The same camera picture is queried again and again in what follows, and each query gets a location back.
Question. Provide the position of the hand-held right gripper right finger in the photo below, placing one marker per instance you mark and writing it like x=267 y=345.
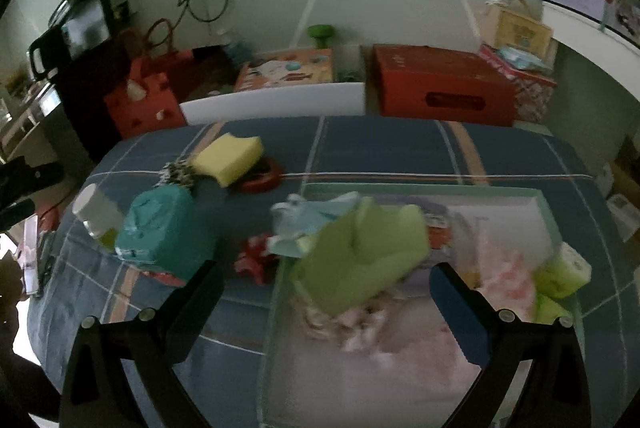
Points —
x=460 y=313

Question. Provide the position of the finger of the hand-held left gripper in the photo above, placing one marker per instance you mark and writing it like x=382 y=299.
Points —
x=15 y=212
x=30 y=175

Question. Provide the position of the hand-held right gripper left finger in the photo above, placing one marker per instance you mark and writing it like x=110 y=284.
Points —
x=210 y=280

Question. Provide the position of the purple printed packet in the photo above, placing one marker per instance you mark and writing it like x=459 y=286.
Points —
x=435 y=208

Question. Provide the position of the green tissue pack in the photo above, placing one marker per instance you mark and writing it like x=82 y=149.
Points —
x=565 y=268
x=550 y=309

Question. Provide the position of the clear storage bin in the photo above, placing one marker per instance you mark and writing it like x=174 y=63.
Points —
x=500 y=204

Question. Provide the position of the green cloth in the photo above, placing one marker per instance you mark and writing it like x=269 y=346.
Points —
x=360 y=253

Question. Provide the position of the red small toy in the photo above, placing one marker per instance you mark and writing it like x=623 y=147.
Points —
x=252 y=258

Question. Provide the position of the white capped bottle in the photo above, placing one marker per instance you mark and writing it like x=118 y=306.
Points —
x=95 y=208

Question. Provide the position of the pink cloth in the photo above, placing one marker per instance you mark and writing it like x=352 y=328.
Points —
x=400 y=358

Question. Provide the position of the light blue cloth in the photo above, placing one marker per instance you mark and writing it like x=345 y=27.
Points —
x=300 y=220

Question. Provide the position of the zebra patterned pouch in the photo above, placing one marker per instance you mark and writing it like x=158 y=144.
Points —
x=177 y=173

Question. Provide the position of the yellow sponge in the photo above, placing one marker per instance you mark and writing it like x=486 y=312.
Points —
x=230 y=158

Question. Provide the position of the red gift bag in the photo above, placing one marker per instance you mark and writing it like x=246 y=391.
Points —
x=145 y=103

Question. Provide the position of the black screen device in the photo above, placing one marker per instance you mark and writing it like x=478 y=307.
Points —
x=85 y=21

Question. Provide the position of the plaid blue blanket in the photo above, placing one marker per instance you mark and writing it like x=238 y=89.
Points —
x=400 y=148

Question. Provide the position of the orange printed box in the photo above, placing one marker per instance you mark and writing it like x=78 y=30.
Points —
x=285 y=71

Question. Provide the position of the teal container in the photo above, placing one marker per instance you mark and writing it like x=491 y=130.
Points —
x=237 y=51

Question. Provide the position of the red patterned box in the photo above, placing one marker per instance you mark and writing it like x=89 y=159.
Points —
x=535 y=91

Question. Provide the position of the red cardboard box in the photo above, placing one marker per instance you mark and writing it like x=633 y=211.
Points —
x=440 y=78

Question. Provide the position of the green dumbbell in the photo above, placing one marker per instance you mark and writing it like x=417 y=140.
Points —
x=321 y=32

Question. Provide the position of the white ledge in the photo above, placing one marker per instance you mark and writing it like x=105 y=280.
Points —
x=575 y=19

